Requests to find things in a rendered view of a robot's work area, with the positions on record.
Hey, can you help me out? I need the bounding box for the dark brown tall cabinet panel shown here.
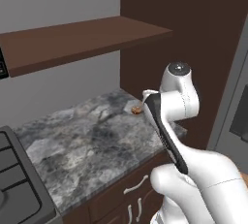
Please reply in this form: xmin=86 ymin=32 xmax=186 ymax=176
xmin=119 ymin=0 xmax=248 ymax=151

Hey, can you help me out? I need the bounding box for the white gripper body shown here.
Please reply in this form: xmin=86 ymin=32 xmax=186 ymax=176
xmin=141 ymin=88 xmax=160 ymax=104

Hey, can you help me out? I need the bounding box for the grey hob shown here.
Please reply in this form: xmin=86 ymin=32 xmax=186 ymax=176
xmin=0 ymin=125 xmax=63 ymax=224

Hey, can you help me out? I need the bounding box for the black microwave oven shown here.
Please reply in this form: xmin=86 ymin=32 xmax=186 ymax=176
xmin=0 ymin=48 xmax=11 ymax=80

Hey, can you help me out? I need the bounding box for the dark brown wooden shelf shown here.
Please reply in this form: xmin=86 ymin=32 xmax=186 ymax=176
xmin=0 ymin=16 xmax=174 ymax=79

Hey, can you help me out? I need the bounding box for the dark brown cupboard door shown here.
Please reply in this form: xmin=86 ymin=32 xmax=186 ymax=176
xmin=133 ymin=186 xmax=167 ymax=224
xmin=96 ymin=202 xmax=136 ymax=224

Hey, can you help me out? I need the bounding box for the grey fridge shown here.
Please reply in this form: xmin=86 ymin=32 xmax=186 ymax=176
xmin=206 ymin=15 xmax=248 ymax=175

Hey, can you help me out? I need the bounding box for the white cupboard door handle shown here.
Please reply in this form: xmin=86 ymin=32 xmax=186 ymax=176
xmin=127 ymin=204 xmax=134 ymax=224
xmin=136 ymin=197 xmax=143 ymax=223

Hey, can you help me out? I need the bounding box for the dark brown drawer front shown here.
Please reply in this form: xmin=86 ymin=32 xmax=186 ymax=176
xmin=86 ymin=151 xmax=172 ymax=224

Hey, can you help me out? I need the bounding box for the white drawer handle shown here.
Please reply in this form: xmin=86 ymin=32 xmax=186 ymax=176
xmin=123 ymin=175 xmax=150 ymax=196

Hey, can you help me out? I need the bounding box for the brown mushroom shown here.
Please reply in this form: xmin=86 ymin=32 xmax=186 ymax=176
xmin=130 ymin=104 xmax=143 ymax=115

